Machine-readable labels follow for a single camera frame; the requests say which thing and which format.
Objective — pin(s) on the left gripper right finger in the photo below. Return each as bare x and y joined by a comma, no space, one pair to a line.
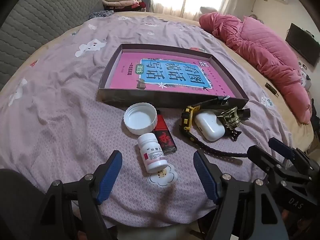
245,210

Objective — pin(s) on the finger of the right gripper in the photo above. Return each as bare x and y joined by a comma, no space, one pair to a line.
281,145
262,159

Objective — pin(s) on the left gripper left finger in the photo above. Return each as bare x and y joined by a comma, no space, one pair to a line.
70,208

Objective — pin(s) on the black hair claw clip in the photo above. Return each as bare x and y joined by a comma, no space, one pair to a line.
232,133

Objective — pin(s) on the white earbuds case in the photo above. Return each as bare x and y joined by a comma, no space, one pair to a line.
210,126

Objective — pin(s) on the white pill bottle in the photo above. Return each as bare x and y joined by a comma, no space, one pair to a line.
151,152

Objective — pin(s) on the white plastic jar lid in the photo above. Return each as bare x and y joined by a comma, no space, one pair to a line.
140,118

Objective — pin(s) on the red black lighter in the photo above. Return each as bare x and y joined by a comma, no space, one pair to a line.
164,136

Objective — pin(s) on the yellow black wristwatch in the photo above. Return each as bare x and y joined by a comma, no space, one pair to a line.
189,129

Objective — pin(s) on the black gold lipstick tube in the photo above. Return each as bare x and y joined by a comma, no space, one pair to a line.
244,113

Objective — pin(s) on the lilac patterned bed sheet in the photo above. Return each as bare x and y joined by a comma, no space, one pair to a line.
54,127

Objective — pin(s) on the pink quilted comforter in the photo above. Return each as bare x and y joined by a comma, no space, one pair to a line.
265,51

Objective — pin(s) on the black flat television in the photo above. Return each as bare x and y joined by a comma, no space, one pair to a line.
304,43

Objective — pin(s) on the pink blue book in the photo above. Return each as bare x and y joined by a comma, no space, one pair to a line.
167,73

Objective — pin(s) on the dark shallow cardboard box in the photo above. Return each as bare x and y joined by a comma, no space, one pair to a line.
127,97

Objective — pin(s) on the dark patterned cloth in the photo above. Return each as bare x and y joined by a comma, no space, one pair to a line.
101,14

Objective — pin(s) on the grey quilted headboard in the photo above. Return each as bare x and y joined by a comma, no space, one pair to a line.
33,23

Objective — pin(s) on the stack of folded clothes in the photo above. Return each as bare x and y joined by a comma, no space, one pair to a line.
127,5

